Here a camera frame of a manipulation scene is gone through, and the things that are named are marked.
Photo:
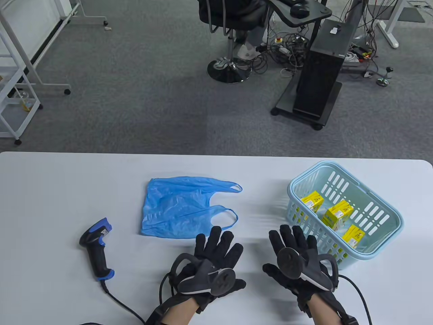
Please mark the person's right hand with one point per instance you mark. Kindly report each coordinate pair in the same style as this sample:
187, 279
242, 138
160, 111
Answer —
291, 237

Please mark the person's left hand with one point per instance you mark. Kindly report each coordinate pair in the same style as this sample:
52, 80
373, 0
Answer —
220, 243

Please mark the yellow chrysanthemum tea package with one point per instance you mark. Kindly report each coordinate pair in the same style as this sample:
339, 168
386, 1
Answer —
338, 213
353, 235
313, 199

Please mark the blue plastic bag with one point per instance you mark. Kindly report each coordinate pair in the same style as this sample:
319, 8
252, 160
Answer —
176, 210

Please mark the light blue plastic basket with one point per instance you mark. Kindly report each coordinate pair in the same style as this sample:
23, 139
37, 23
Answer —
372, 243

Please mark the black and blue barcode scanner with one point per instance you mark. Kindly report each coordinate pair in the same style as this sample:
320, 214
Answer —
98, 257

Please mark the person's right forearm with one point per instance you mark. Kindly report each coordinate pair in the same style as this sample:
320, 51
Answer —
324, 311

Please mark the person's left forearm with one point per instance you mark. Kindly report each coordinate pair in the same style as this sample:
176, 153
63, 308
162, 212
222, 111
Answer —
177, 313

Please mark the dark grey right hand controller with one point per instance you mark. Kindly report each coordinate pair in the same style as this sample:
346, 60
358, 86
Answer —
291, 262

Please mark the dark grey hand controller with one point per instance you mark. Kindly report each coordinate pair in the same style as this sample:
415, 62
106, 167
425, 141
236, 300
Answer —
221, 281
291, 262

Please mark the dark grey left hand controller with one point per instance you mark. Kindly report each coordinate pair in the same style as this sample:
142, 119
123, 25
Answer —
221, 281

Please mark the black wheeled stand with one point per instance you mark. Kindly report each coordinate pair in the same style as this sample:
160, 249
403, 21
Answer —
286, 98

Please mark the black office chair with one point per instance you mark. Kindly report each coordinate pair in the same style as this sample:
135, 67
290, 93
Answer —
226, 72

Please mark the black computer tower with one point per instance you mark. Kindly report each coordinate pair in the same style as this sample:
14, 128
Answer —
321, 67

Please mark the small black tripod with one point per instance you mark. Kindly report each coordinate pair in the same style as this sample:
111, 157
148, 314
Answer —
383, 81

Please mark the white power strip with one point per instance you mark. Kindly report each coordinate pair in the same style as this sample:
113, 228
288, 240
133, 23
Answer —
351, 57

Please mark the small white adapter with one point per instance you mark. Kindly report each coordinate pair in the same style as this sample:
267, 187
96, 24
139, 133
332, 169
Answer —
334, 29

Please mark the black desk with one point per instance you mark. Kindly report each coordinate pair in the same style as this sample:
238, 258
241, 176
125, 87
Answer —
319, 13

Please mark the white desk leg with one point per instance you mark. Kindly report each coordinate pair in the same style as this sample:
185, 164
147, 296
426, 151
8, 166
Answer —
389, 34

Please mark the black computer mouse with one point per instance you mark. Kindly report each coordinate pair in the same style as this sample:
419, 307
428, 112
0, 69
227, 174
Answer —
299, 10

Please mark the small clear container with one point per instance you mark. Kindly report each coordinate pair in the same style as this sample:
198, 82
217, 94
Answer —
25, 101

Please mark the white shelf cart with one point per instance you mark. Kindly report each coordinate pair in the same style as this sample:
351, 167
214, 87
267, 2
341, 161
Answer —
13, 118

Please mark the dark floor mat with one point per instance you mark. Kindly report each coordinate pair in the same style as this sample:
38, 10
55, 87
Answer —
411, 14

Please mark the whiteboard on white stand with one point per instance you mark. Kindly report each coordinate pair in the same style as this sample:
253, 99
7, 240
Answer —
20, 20

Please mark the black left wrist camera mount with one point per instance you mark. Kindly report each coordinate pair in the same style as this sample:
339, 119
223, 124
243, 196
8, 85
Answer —
155, 315

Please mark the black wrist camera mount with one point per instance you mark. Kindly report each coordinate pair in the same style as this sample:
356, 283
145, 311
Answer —
348, 318
155, 315

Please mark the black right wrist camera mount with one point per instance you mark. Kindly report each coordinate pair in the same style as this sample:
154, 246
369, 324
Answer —
348, 318

